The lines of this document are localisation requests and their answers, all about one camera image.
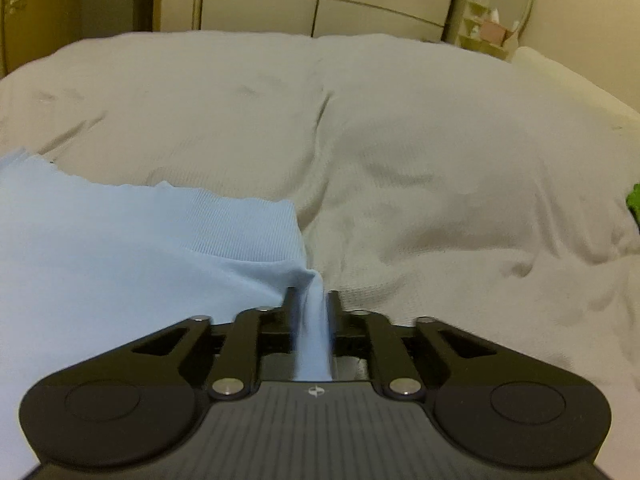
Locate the green cloth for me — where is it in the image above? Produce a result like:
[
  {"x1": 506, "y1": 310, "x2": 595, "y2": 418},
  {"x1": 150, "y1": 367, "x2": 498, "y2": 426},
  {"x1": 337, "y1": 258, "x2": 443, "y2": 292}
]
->
[{"x1": 626, "y1": 180, "x2": 640, "y2": 231}]

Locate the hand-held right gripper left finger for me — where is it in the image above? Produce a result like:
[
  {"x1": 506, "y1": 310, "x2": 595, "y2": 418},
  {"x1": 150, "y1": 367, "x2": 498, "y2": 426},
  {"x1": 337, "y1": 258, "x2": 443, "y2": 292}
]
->
[{"x1": 131, "y1": 286, "x2": 298, "y2": 401}]

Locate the wooden cabinet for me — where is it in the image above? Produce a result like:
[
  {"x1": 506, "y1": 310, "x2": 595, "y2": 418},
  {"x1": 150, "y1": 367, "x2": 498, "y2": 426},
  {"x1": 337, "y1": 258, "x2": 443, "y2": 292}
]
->
[{"x1": 0, "y1": 0, "x2": 83, "y2": 78}]

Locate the light blue garment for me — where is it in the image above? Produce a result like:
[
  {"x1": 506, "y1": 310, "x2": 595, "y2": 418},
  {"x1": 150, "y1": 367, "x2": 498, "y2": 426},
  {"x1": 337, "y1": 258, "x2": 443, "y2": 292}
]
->
[{"x1": 0, "y1": 147, "x2": 337, "y2": 480}]

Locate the pink box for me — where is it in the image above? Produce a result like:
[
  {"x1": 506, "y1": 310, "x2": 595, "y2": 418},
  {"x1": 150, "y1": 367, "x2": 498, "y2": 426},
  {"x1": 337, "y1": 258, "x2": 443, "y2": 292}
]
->
[{"x1": 480, "y1": 21, "x2": 516, "y2": 43}]

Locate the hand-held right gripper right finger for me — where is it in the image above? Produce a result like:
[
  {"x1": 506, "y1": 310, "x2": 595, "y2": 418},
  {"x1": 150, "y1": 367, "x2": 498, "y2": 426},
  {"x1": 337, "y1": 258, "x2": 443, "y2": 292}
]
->
[{"x1": 325, "y1": 289, "x2": 497, "y2": 401}]

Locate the small white shelf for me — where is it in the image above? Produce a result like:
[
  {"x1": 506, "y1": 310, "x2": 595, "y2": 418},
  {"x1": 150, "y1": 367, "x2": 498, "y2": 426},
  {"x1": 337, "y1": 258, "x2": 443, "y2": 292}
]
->
[{"x1": 457, "y1": 0, "x2": 521, "y2": 58}]

